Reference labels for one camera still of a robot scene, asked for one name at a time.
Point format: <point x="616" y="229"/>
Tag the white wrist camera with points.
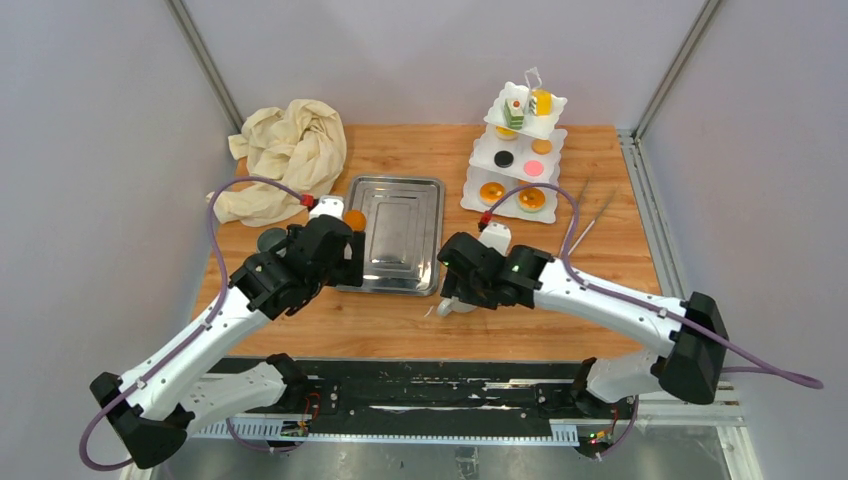
<point x="496" y="236"/>
<point x="330" y="205"/>

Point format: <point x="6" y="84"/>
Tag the white three-tier dessert stand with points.
<point x="522" y="145"/>

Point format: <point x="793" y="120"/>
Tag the stainless steel tray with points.
<point x="404" y="222"/>

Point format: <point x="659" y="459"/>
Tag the cream crumpled cloth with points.
<point x="302" y="147"/>

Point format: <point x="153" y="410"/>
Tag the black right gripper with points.
<point x="454" y="287"/>

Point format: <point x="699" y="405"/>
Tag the yellow cake slice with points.
<point x="540" y="102"/>

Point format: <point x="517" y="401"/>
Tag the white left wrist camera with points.
<point x="330" y="205"/>

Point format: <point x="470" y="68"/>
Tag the white ceramic mug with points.
<point x="453" y="305"/>

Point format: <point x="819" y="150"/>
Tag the grey metal cup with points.
<point x="268" y="237"/>

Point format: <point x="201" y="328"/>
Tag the orange ball fruit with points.
<point x="356" y="220"/>

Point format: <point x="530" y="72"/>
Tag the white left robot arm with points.
<point x="155" y="407"/>

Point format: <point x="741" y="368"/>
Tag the pink sandwich cookie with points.
<point x="533" y="168"/>

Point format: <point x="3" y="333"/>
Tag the yellow round biscuit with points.
<point x="541" y="147"/>

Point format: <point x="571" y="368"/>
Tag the yellow glazed donut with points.
<point x="506" y="134"/>

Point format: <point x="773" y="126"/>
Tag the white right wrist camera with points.
<point x="496" y="236"/>

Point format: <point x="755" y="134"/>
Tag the green layered cake slice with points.
<point x="513" y="112"/>

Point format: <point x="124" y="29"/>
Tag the black sandwich cookie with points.
<point x="503" y="159"/>

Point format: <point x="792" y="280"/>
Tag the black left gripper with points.
<point x="352" y="269"/>

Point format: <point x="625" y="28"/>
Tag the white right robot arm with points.
<point x="682" y="341"/>

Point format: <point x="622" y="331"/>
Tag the orange topped tart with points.
<point x="531" y="200"/>
<point x="490" y="193"/>

